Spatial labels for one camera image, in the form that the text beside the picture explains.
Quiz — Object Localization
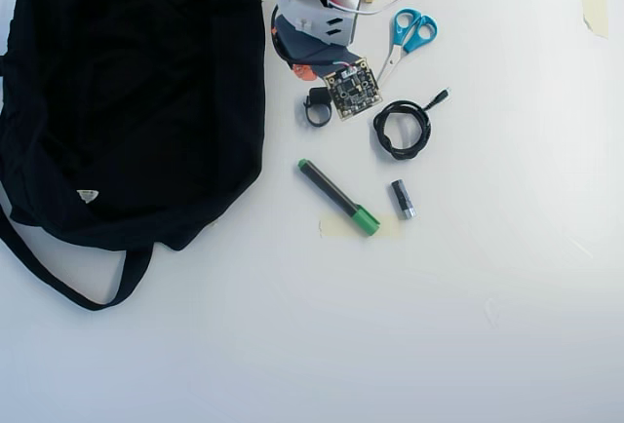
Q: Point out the scissors with blue handles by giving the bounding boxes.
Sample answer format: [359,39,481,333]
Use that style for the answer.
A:
[374,7,439,88]

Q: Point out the blue-grey gripper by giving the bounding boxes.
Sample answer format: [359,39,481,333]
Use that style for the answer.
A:
[272,16,361,82]

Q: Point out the black marker green cap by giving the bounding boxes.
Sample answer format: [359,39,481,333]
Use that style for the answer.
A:
[296,158,381,238]

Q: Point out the wide beige masking tape piece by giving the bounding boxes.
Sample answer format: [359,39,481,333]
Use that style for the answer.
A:
[319,212,402,239]

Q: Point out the black braided cable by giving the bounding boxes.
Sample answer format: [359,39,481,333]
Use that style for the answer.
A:
[372,87,452,161]

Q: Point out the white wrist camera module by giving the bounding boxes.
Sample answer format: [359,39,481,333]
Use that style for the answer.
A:
[277,0,384,122]

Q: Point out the black fabric bag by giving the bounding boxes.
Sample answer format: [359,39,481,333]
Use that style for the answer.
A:
[0,0,267,312]

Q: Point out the black and silver battery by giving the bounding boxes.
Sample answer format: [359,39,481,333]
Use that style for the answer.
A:
[389,178,418,221]

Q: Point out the torn beige masking tape piece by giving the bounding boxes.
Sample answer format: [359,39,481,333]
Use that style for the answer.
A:
[579,0,610,40]

